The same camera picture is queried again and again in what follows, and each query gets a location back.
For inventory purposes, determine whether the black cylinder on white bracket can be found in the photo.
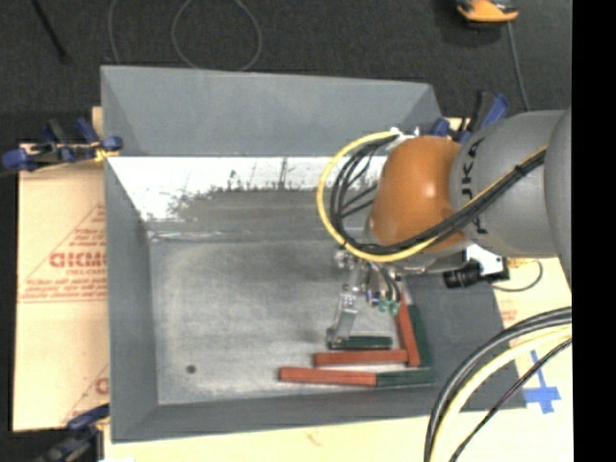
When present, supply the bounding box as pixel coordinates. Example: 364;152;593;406
442;244;511;291

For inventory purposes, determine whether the long red-brown flat block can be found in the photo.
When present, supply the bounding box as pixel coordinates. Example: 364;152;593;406
277;366;378;389

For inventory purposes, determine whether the short dark green flat block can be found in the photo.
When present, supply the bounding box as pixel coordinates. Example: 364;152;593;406
331;335;394;351

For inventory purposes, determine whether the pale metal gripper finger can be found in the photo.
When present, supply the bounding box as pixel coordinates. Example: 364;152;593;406
325;294;349;348
339;300;361;347

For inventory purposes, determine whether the grey metal bin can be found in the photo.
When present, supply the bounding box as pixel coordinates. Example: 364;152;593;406
99;64;526;442

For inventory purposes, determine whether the brown cardboard board, red print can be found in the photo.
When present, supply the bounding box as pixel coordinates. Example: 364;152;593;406
11;105;113;433

